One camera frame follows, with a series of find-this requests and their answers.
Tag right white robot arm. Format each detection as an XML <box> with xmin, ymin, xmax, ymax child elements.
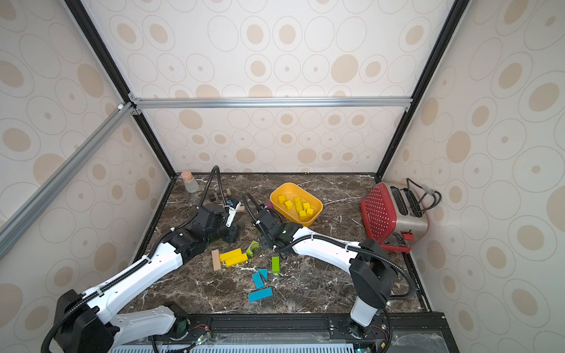
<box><xmin>242</xmin><ymin>193</ymin><xmax>416</xmax><ymax>338</ymax></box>

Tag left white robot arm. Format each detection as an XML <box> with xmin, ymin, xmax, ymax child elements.
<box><xmin>41</xmin><ymin>199</ymin><xmax>241</xmax><ymax>352</ymax></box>

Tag green rainbow arch block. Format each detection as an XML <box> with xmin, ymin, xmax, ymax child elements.
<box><xmin>246</xmin><ymin>241</ymin><xmax>260</xmax><ymax>258</ymax></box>

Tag green upright block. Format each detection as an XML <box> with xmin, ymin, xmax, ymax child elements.
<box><xmin>272</xmin><ymin>257</ymin><xmax>280</xmax><ymax>274</ymax></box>

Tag natural wood long block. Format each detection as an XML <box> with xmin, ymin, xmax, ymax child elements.
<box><xmin>211</xmin><ymin>249</ymin><xmax>222</xmax><ymax>272</ymax></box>

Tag yellow plastic bowl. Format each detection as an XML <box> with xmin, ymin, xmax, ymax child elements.
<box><xmin>269</xmin><ymin>182</ymin><xmax>324</xmax><ymax>227</ymax></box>

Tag small teal triangle block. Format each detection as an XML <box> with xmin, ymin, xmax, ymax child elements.
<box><xmin>257</xmin><ymin>269</ymin><xmax>268</xmax><ymax>281</ymax></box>

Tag small bottle pink cap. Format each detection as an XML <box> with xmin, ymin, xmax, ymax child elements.
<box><xmin>180</xmin><ymin>171</ymin><xmax>200</xmax><ymax>194</ymax></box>

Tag teal parallelogram block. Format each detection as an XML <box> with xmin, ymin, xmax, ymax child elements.
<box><xmin>252</xmin><ymin>272</ymin><xmax>265</xmax><ymax>290</ymax></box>

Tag teal long block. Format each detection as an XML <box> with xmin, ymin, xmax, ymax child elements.
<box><xmin>248</xmin><ymin>288</ymin><xmax>273</xmax><ymax>302</ymax></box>

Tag silver toaster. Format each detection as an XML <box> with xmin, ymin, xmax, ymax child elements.
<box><xmin>385</xmin><ymin>183</ymin><xmax>428</xmax><ymax>246</ymax></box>

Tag aluminium crossbar rear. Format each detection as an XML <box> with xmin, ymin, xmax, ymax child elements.
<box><xmin>133</xmin><ymin>96</ymin><xmax>412</xmax><ymax>109</ymax></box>

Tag aluminium crossbar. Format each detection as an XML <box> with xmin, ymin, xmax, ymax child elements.
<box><xmin>133</xmin><ymin>96</ymin><xmax>412</xmax><ymax>109</ymax></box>
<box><xmin>1</xmin><ymin>102</ymin><xmax>134</xmax><ymax>257</ymax></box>

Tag aluminium crossbar left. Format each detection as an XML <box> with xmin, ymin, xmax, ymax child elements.
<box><xmin>1</xmin><ymin>102</ymin><xmax>134</xmax><ymax>257</ymax></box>

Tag black toaster cable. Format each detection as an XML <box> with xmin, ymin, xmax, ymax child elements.
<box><xmin>405</xmin><ymin>177</ymin><xmax>443</xmax><ymax>213</ymax></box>

